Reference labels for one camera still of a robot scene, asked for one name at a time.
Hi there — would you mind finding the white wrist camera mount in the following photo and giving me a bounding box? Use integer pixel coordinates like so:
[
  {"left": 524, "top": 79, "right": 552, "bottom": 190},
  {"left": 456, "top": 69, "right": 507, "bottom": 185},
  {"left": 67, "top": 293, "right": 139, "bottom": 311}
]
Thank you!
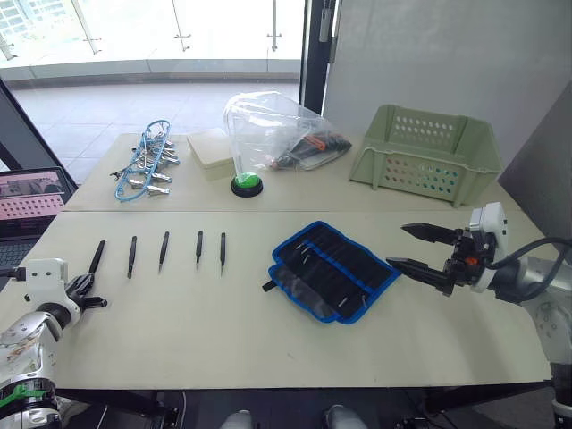
[
  {"left": 467, "top": 201, "right": 510, "bottom": 294},
  {"left": 16, "top": 257, "right": 84, "bottom": 324}
]

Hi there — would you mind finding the black orange tool pouch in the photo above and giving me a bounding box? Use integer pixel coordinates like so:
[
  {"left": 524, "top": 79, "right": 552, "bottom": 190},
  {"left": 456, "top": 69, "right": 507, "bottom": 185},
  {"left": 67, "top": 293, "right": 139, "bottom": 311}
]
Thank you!
[{"left": 266, "top": 131, "right": 353, "bottom": 172}]

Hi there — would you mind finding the clear plastic bag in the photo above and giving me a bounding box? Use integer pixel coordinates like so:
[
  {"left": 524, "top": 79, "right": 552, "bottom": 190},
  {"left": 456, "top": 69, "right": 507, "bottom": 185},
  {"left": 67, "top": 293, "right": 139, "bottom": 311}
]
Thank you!
[{"left": 223, "top": 90, "right": 354, "bottom": 175}]

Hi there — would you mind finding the metal railing post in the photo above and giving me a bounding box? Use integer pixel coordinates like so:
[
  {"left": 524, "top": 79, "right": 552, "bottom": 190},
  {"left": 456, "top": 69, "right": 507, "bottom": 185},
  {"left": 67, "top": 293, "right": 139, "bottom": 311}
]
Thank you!
[
  {"left": 71, "top": 0, "right": 103, "bottom": 56},
  {"left": 266, "top": 0, "right": 283, "bottom": 52},
  {"left": 171, "top": 0, "right": 193, "bottom": 53}
]

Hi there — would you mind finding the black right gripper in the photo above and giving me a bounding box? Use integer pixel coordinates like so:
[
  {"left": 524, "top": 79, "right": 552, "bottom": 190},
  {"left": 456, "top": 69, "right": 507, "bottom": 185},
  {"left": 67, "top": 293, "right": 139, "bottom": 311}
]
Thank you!
[{"left": 385, "top": 222, "right": 491, "bottom": 299}]

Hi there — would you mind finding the green push button black base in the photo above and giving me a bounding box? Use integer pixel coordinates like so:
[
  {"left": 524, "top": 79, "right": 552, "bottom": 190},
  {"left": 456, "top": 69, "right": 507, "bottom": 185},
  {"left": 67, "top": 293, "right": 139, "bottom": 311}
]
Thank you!
[{"left": 231, "top": 171, "right": 265, "bottom": 198}]

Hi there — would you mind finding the blue hanger with metal clips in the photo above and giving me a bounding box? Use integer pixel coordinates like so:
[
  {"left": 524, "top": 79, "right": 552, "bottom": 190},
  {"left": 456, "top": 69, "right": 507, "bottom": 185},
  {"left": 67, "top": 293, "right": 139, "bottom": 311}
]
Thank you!
[{"left": 109, "top": 118, "right": 182, "bottom": 205}]

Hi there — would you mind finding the cream plastic box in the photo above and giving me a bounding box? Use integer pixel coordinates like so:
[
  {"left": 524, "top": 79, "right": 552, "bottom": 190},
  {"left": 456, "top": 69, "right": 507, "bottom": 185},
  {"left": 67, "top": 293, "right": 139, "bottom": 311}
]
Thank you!
[{"left": 186, "top": 128, "right": 234, "bottom": 182}]

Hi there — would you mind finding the dark laptop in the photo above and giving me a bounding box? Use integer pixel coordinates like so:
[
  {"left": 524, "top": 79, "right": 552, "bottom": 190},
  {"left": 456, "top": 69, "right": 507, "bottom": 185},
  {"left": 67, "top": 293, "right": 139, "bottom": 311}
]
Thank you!
[{"left": 0, "top": 166, "right": 80, "bottom": 281}]

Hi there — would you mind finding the black tool roll blue trim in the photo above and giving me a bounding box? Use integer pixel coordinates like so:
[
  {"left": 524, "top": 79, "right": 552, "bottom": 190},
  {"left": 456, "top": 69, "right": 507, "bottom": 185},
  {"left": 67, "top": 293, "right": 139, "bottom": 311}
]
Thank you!
[{"left": 261, "top": 220, "right": 402, "bottom": 324}]

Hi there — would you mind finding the grey rounded shape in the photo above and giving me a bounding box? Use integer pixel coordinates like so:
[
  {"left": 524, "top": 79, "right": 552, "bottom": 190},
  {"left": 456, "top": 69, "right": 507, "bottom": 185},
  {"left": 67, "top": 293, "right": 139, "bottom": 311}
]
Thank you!
[{"left": 220, "top": 408, "right": 254, "bottom": 429}]

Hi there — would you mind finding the black table frame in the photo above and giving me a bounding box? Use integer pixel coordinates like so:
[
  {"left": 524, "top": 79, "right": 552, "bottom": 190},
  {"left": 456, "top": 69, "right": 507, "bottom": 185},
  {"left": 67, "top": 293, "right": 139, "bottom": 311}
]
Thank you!
[{"left": 53, "top": 378, "right": 555, "bottom": 429}]

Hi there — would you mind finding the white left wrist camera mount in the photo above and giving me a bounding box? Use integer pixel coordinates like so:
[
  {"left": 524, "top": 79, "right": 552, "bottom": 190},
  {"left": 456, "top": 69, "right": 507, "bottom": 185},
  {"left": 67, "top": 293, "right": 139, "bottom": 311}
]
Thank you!
[{"left": 16, "top": 257, "right": 84, "bottom": 324}]

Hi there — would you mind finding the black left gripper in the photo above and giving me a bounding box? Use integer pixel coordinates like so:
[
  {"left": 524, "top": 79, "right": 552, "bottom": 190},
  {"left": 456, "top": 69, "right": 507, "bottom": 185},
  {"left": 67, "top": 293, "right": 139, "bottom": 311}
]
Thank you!
[{"left": 64, "top": 271, "right": 109, "bottom": 315}]

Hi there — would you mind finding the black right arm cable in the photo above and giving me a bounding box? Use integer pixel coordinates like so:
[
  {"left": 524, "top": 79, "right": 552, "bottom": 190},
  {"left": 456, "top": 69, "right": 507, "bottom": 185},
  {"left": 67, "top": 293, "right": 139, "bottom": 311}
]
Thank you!
[{"left": 484, "top": 236, "right": 572, "bottom": 305}]

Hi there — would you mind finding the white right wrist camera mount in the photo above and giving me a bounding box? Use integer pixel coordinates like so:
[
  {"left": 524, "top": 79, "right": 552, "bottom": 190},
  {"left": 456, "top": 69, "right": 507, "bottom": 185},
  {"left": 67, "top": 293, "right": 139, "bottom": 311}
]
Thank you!
[{"left": 467, "top": 201, "right": 510, "bottom": 294}]

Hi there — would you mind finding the pale green plastic basket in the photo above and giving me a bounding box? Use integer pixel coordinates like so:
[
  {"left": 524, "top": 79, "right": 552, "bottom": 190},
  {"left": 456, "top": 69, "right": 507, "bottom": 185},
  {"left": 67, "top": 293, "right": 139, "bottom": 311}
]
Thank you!
[{"left": 348, "top": 104, "right": 504, "bottom": 208}]

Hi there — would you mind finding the black window frame post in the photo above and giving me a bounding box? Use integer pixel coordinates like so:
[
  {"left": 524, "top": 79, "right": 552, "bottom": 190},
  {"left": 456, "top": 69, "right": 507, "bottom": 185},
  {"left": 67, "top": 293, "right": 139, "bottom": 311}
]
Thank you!
[{"left": 298, "top": 0, "right": 343, "bottom": 115}]

